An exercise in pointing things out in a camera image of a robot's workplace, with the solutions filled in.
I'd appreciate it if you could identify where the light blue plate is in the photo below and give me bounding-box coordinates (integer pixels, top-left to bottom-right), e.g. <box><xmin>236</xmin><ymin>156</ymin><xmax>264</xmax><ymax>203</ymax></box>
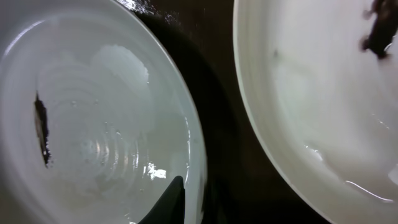
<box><xmin>1</xmin><ymin>1</ymin><xmax>206</xmax><ymax>223</ymax></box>

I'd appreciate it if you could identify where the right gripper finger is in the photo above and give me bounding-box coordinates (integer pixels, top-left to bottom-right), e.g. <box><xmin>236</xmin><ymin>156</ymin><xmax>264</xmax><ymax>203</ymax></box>
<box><xmin>139</xmin><ymin>176</ymin><xmax>185</xmax><ymax>224</ymax></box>

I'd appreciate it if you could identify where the dark brown serving tray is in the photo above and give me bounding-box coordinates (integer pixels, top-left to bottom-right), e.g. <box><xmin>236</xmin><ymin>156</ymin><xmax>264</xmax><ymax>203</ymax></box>
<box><xmin>124</xmin><ymin>0</ymin><xmax>325</xmax><ymax>223</ymax></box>

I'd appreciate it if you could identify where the white plate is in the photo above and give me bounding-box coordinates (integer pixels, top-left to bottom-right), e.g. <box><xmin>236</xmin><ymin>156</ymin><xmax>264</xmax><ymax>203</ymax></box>
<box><xmin>233</xmin><ymin>0</ymin><xmax>397</xmax><ymax>223</ymax></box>

